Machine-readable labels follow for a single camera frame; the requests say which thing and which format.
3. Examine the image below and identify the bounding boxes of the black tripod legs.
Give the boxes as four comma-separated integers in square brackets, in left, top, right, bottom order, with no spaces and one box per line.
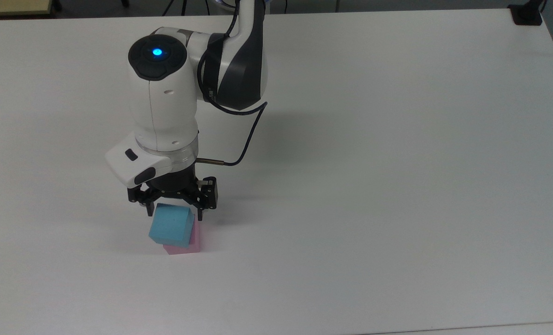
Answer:
[161,0,213,17]

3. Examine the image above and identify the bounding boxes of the pink foam cube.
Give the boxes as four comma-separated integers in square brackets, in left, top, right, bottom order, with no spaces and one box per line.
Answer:
[163,220,202,255]

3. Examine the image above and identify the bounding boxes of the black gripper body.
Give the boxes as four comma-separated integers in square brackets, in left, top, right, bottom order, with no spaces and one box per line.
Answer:
[127,161,220,211]

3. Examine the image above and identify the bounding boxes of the yellowish wooden board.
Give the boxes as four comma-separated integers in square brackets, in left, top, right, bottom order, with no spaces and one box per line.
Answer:
[0,0,54,18]

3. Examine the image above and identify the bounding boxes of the black corner table clamp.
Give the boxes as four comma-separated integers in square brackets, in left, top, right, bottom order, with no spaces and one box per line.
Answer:
[508,0,547,26]

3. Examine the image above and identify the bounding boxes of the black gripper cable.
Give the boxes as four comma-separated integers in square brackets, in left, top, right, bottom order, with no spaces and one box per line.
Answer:
[196,0,269,167]

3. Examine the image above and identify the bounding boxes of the blue foam cube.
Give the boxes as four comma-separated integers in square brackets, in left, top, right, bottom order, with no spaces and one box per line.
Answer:
[148,202,196,248]

